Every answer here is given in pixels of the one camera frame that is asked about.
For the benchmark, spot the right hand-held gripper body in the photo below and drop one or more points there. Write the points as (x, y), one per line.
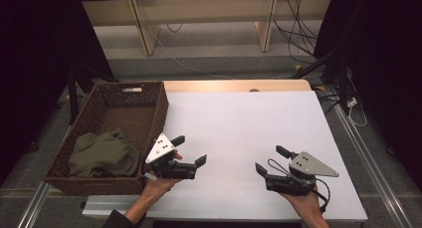
(308, 166)

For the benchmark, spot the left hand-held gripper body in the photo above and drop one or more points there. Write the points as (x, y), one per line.
(161, 148)

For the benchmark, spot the person's left hand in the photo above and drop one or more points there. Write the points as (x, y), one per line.
(157, 185)

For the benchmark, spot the person's right hand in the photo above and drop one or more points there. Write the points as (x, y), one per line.
(307, 204)

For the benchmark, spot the brown wicker basket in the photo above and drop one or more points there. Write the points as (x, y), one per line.
(132, 115)

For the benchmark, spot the olive green cloth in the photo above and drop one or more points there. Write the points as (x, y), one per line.
(104, 153)

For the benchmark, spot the black metal stand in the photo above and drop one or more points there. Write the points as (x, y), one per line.
(331, 57)
(72, 98)

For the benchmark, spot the dark curtain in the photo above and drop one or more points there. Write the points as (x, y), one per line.
(36, 72)
(384, 72)

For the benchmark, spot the light wooden shelf unit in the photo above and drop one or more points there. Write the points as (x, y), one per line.
(205, 9)

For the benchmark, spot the metal floor rail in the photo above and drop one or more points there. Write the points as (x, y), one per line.
(31, 208)
(371, 161)

